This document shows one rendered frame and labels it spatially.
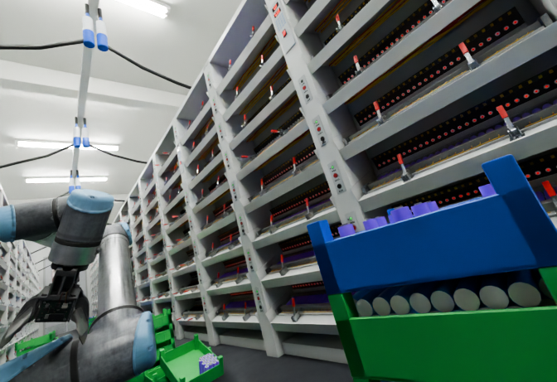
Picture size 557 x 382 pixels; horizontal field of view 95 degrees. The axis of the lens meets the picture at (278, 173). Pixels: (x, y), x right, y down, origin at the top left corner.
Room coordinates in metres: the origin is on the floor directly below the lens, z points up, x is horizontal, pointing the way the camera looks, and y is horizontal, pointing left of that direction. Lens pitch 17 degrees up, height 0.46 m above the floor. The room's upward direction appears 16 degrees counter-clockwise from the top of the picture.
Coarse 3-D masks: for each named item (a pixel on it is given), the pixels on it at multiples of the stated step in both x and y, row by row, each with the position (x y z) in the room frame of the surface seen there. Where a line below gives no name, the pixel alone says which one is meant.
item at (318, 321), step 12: (300, 288) 1.46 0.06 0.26; (312, 288) 1.39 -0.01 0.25; (324, 288) 1.34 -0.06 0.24; (288, 300) 1.51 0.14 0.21; (300, 300) 1.39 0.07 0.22; (312, 300) 1.33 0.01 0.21; (324, 300) 1.27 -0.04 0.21; (276, 312) 1.43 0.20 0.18; (288, 312) 1.37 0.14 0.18; (300, 312) 1.33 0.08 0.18; (312, 312) 1.27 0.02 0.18; (324, 312) 1.21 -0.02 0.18; (276, 324) 1.38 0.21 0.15; (288, 324) 1.31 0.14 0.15; (300, 324) 1.25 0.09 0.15; (312, 324) 1.19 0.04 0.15; (324, 324) 1.14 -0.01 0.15
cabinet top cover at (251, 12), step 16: (256, 0) 1.07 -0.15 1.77; (240, 16) 1.14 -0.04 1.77; (256, 16) 1.17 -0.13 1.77; (224, 32) 1.24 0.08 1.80; (240, 32) 1.25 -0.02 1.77; (224, 48) 1.33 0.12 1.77; (240, 48) 1.37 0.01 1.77; (224, 64) 1.46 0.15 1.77; (192, 96) 1.70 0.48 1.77; (192, 112) 1.90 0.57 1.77
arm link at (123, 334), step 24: (120, 240) 1.08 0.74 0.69; (120, 264) 0.97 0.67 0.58; (120, 288) 0.89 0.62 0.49; (120, 312) 0.80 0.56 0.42; (144, 312) 0.82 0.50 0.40; (96, 336) 0.74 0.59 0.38; (120, 336) 0.75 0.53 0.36; (144, 336) 0.77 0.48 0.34; (96, 360) 0.71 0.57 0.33; (120, 360) 0.73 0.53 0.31; (144, 360) 0.77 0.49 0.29
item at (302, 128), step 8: (304, 120) 0.98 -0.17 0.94; (296, 128) 1.02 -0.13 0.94; (304, 128) 1.00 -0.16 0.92; (288, 136) 1.06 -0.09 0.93; (296, 136) 1.04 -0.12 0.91; (304, 136) 1.16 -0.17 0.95; (280, 144) 1.11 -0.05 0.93; (288, 144) 1.24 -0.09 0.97; (264, 152) 1.20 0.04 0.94; (272, 152) 1.17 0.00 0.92; (280, 152) 1.29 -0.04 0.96; (248, 160) 1.49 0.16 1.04; (256, 160) 1.26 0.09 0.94; (264, 160) 1.22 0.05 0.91; (272, 160) 1.40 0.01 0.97; (232, 168) 1.40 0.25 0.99; (240, 168) 1.44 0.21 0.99; (248, 168) 1.32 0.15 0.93; (240, 176) 1.39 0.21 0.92
